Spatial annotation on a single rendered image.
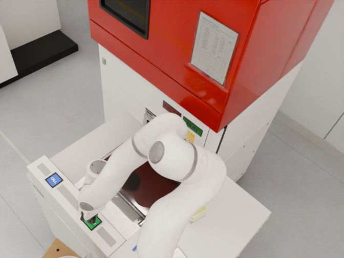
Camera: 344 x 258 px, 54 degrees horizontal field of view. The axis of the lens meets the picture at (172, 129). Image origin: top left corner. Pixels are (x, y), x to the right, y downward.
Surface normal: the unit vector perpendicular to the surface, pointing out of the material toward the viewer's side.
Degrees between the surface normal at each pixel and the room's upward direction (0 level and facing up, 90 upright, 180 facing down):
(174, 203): 7
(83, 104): 0
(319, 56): 90
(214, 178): 61
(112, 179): 44
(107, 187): 50
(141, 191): 0
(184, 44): 90
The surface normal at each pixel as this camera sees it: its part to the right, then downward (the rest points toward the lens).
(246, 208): 0.11, -0.62
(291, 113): -0.68, 0.52
